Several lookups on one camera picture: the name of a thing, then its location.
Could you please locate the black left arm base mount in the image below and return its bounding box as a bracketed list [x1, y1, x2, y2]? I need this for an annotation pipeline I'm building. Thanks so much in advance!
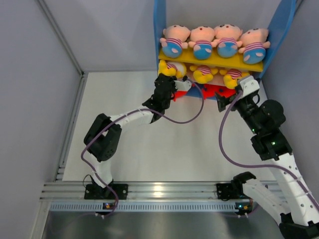
[84, 179, 128, 200]

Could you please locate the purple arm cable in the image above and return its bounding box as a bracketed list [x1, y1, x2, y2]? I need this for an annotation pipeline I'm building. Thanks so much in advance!
[218, 92, 319, 217]
[80, 78, 205, 220]

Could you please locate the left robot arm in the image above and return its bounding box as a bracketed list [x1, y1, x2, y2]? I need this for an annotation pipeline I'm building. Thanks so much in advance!
[83, 73, 177, 199]

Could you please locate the blue yellow toy shelf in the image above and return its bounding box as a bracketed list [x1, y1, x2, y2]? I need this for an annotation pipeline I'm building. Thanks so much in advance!
[153, 0, 296, 78]

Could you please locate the boy doll striped shirt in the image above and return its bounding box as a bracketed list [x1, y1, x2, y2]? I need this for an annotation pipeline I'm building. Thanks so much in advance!
[213, 24, 243, 58]

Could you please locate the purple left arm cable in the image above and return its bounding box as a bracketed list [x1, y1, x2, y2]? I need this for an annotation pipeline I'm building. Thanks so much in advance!
[80, 78, 205, 220]

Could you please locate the aluminium rail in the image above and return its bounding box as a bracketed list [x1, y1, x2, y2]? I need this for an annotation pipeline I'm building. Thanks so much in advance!
[39, 180, 312, 202]

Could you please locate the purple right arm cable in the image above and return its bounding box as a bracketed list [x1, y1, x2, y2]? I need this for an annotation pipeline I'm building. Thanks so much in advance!
[218, 92, 319, 217]

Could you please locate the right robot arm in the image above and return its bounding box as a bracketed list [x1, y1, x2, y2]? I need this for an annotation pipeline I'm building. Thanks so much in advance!
[216, 91, 319, 239]

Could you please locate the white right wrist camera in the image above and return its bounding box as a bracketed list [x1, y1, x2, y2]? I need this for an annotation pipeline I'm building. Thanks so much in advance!
[235, 75, 260, 98]

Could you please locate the perforated grey cable duct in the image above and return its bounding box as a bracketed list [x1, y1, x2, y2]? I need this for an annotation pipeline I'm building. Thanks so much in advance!
[49, 200, 252, 212]

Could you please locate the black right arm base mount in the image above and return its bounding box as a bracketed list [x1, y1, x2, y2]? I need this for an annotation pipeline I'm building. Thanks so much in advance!
[216, 171, 256, 201]

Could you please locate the yellow duck plush striped shirt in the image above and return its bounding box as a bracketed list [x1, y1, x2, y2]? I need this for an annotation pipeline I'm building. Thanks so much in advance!
[219, 69, 250, 89]

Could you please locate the red shark plush toy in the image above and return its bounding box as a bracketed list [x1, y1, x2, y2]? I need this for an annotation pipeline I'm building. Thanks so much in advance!
[172, 91, 187, 102]

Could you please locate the metal corner post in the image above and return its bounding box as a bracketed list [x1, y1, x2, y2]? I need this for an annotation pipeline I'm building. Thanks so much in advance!
[36, 0, 84, 73]

